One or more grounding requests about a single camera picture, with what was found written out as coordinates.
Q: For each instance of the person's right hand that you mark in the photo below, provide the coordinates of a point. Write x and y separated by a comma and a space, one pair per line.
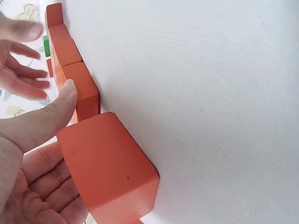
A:
9, 65

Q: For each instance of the person's left hand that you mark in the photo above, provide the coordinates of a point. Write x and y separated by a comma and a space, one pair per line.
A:
21, 182

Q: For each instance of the person's left fingers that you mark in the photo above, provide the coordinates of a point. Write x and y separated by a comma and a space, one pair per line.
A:
63, 200

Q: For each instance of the person's left thumb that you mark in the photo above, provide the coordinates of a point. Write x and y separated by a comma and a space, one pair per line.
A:
56, 112

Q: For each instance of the person's right thumb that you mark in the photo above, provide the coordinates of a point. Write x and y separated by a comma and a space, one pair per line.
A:
25, 31

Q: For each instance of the red wooden block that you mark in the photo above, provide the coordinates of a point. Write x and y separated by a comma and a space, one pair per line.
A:
50, 67

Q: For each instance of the green wooden block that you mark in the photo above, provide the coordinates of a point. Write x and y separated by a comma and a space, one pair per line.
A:
46, 46

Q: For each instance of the orange wooden block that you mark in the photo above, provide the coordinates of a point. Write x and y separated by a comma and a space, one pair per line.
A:
80, 81
105, 163
63, 44
137, 221
54, 15

